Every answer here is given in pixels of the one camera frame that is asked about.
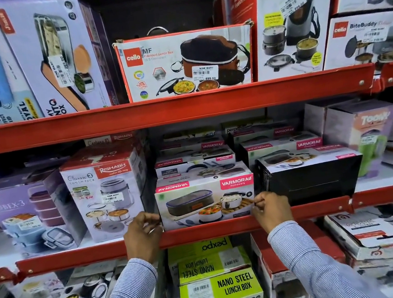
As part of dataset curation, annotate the person's right hand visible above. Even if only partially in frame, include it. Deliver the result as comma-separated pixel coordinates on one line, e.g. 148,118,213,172
249,188,296,236

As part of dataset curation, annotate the person's left hand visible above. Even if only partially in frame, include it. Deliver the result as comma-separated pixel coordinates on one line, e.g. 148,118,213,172
120,210,168,267

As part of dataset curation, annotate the white carton with oval lunchbox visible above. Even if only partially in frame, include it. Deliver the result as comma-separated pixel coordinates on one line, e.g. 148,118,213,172
152,160,260,232

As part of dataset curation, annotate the person's left forearm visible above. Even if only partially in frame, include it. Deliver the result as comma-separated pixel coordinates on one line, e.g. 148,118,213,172
64,255,162,298

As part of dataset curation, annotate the person's right forearm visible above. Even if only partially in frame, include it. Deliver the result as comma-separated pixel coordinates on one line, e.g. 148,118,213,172
266,209,388,298

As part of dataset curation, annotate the white carton with red lid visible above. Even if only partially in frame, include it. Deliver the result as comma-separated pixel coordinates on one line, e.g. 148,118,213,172
58,146,155,247

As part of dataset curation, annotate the yellow-green lunch box carton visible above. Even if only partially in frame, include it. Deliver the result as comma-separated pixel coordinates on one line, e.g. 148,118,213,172
177,266,265,298
165,236,235,267
167,244,254,288

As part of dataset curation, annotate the black lunch box carton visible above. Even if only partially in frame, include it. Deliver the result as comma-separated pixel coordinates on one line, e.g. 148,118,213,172
254,141,369,212
238,130,326,170
228,122,297,147

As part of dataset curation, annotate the white lunch box carton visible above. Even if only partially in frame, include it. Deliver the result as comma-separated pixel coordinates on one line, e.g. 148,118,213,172
153,145,238,180
159,133,226,157

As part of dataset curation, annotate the red and white carton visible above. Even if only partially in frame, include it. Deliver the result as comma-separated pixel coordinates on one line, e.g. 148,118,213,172
249,215,352,298

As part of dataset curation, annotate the plain white carton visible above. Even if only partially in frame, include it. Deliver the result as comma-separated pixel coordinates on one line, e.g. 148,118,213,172
300,97,362,139

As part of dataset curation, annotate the purple carton with stacked containers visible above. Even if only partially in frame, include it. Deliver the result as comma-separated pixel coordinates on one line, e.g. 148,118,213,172
0,166,90,262

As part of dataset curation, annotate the lavender carton with green bottle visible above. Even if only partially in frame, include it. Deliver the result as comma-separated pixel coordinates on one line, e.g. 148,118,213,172
320,96,393,184

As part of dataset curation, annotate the dark purple carton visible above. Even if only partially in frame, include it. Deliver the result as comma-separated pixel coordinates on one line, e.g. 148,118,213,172
0,152,75,189

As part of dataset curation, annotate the red-edged carton with brown bag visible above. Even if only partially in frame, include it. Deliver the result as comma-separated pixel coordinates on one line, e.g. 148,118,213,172
112,21,260,104

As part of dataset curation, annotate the tall carton with grey bag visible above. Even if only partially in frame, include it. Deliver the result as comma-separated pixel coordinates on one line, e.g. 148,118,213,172
227,0,351,85

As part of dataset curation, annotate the lavender lunch box carton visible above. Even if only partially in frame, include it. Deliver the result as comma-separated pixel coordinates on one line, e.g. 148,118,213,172
0,0,121,122

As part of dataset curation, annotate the white carton with red logo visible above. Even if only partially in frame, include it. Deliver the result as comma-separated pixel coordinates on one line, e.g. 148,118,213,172
316,9,393,74

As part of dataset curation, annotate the long red shelf rail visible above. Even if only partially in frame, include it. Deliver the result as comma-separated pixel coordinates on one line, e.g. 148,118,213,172
0,62,382,156

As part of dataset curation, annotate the metal handle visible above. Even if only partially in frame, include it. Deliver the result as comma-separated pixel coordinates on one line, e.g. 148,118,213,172
145,25,170,37

